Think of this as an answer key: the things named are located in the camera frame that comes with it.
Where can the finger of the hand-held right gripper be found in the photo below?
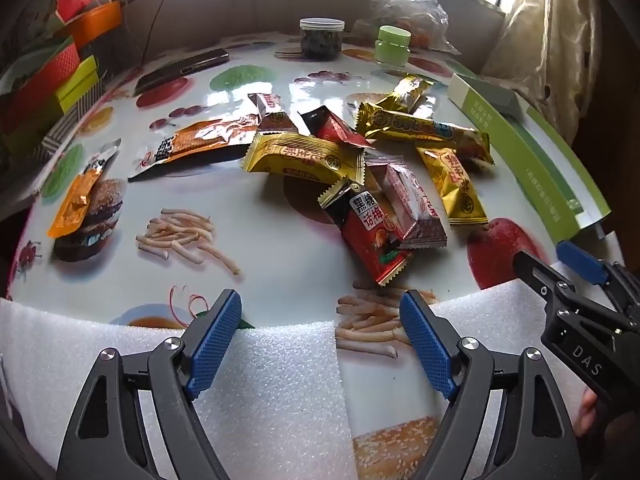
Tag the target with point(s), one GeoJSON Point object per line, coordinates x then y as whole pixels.
{"type": "Point", "coordinates": [580, 260]}
{"type": "Point", "coordinates": [540, 280]}

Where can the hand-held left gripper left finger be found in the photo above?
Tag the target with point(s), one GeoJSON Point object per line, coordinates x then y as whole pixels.
{"type": "Point", "coordinates": [215, 340]}

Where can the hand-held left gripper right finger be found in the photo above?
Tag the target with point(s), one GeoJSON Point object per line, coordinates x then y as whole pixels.
{"type": "Point", "coordinates": [427, 345]}

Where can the green white cardboard box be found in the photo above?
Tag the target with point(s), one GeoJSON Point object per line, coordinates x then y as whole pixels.
{"type": "Point", "coordinates": [545, 160]}

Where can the yellow snack packet red oval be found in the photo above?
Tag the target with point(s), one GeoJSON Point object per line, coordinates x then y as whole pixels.
{"type": "Point", "coordinates": [452, 185]}

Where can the white maroon snack packet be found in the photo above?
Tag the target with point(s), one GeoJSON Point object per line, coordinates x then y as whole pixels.
{"type": "Point", "coordinates": [405, 200]}

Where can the long yellow snack bar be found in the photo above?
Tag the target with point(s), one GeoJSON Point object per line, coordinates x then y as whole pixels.
{"type": "Point", "coordinates": [425, 132]}

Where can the small orange snack packet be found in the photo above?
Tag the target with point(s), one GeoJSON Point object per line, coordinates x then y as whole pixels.
{"type": "Point", "coordinates": [75, 200]}

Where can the wide yellow snack packet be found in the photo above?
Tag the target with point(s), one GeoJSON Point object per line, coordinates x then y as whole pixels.
{"type": "Point", "coordinates": [300, 157]}

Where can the large orange snack packet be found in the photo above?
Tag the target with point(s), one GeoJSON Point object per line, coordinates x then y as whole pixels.
{"type": "Point", "coordinates": [200, 135]}

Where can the yellow brown snack packet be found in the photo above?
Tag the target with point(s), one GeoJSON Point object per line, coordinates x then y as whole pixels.
{"type": "Point", "coordinates": [407, 92]}

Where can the brown snack bar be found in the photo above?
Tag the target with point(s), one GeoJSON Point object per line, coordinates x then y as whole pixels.
{"type": "Point", "coordinates": [270, 112]}

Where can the red black triangular snack packet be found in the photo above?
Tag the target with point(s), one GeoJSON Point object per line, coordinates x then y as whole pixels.
{"type": "Point", "coordinates": [335, 127]}

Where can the person's right hand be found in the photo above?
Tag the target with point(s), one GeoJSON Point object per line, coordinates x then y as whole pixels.
{"type": "Point", "coordinates": [589, 417]}

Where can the white foam sheet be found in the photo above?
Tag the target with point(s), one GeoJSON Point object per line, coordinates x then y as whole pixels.
{"type": "Point", "coordinates": [280, 390]}
{"type": "Point", "coordinates": [500, 310]}

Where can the fruit print tablecloth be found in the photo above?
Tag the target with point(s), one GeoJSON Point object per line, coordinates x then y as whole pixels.
{"type": "Point", "coordinates": [280, 240]}

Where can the cream patterned curtain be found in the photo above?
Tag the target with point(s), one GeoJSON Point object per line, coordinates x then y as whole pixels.
{"type": "Point", "coordinates": [545, 35]}

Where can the striped box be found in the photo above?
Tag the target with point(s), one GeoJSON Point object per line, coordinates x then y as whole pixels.
{"type": "Point", "coordinates": [65, 127]}

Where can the black phone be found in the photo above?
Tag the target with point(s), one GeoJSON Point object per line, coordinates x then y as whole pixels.
{"type": "Point", "coordinates": [185, 67]}

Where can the green jar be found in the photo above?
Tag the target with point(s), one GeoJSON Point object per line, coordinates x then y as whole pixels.
{"type": "Point", "coordinates": [392, 47]}

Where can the clear plastic bag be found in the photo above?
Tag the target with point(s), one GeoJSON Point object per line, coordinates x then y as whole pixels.
{"type": "Point", "coordinates": [410, 5]}

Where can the red box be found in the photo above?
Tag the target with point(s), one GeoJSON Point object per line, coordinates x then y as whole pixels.
{"type": "Point", "coordinates": [45, 75]}

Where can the clear jar dark contents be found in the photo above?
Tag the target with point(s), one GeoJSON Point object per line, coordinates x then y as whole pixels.
{"type": "Point", "coordinates": [322, 40]}

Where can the orange box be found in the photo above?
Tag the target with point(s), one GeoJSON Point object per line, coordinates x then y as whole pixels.
{"type": "Point", "coordinates": [95, 25]}

